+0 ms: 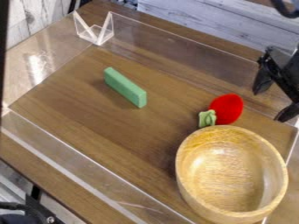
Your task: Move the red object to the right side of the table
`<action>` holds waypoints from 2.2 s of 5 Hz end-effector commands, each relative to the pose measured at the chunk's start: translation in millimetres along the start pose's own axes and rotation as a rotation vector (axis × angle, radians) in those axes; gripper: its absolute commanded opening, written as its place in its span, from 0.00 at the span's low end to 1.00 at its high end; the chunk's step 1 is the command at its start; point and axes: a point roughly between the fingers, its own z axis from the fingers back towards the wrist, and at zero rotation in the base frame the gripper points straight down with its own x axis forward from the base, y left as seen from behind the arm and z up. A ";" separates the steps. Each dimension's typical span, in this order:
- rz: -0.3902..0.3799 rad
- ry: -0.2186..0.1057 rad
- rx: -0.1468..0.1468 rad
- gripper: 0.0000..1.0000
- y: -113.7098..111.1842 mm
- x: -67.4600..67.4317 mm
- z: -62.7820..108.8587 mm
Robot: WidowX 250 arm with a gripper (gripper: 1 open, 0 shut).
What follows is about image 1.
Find clear acrylic tray enclosure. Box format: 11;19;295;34
0;10;298;224

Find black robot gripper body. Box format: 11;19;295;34
256;45;299;103

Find black clamp under table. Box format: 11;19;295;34
25;185;65;224

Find green rectangular block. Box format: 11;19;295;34
104;67;147;108

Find red plush tomato toy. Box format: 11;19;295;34
199;94;244;128

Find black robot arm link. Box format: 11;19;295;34
0;0;9;116

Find wooden bowl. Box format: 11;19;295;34
175;125;288;224

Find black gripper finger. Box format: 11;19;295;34
275;102;299;123
252;65;274;95

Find black cable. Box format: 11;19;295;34
0;200;40;224

